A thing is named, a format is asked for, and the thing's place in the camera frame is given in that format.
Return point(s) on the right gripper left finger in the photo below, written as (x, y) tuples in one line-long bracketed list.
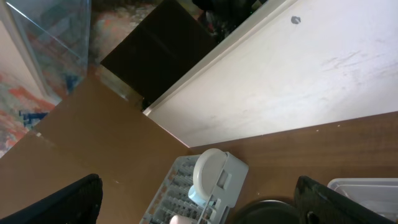
[(79, 202)]

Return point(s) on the white round plate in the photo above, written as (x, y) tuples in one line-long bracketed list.
[(207, 171)]

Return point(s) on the pink plastic cup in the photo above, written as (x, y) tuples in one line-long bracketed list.
[(178, 219)]

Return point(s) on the round black serving tray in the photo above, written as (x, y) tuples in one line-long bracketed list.
[(267, 212)]

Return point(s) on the grey plastic dishwasher rack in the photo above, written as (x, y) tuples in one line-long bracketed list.
[(172, 197)]

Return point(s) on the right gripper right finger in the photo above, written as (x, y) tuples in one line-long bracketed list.
[(316, 203)]

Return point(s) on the clear plastic storage bin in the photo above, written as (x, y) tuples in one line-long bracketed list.
[(376, 194)]

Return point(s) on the clear glass panel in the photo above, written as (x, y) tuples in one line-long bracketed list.
[(44, 45)]

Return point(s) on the blue plastic cup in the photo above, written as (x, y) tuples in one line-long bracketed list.
[(196, 197)]

